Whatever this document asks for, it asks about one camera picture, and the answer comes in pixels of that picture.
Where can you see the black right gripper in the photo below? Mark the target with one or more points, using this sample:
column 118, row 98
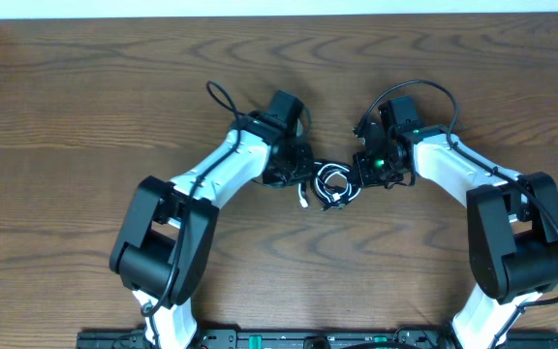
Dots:
column 360, row 160

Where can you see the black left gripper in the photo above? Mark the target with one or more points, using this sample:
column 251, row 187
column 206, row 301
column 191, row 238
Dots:
column 307, row 153

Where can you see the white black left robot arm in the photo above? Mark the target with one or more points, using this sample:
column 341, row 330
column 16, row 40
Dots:
column 163, row 244

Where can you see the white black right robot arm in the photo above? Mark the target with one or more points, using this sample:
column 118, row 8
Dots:
column 512, row 222

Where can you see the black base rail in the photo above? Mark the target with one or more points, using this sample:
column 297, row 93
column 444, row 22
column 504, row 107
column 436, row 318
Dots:
column 414, row 337

